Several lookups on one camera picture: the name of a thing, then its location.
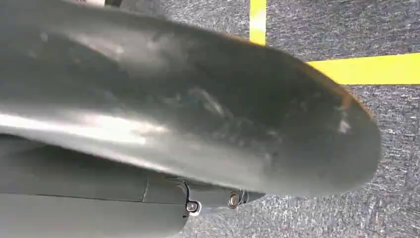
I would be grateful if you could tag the yellow tape strip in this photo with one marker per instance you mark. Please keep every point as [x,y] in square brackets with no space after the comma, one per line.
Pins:
[258,21]
[370,69]

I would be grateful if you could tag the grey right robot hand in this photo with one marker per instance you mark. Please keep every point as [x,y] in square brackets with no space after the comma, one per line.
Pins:
[197,124]

